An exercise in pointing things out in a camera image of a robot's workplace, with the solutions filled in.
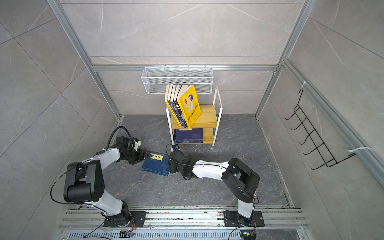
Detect blue book yellow label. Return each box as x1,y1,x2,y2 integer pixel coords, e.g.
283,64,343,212
141,152,170,177

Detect black book white characters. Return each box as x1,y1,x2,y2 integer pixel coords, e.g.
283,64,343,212
174,85,188,128

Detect yellow cartoon book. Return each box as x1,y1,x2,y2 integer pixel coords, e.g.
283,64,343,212
178,85,202,129

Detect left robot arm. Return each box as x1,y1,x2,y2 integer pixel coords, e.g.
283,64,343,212
50,136,151,228

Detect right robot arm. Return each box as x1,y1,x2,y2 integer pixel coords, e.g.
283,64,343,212
167,145,260,226

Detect wooden two-tier shelf rack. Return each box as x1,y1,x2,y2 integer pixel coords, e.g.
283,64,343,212
166,87,223,146

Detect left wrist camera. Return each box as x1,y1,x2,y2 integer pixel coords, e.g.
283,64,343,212
131,137,141,152

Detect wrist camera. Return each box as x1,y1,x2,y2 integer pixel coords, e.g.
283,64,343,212
172,144,180,151
131,137,141,152

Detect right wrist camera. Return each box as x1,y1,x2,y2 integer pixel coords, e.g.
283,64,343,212
172,144,180,151

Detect white wire mesh basket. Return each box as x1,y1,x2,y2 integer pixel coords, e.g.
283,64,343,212
141,67,214,95

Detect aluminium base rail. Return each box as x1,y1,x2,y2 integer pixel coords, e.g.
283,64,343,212
57,206,313,240

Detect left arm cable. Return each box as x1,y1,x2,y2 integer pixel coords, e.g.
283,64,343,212
49,125,133,205

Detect black wall hook rack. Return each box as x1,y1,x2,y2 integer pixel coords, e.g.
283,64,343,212
285,89,356,170

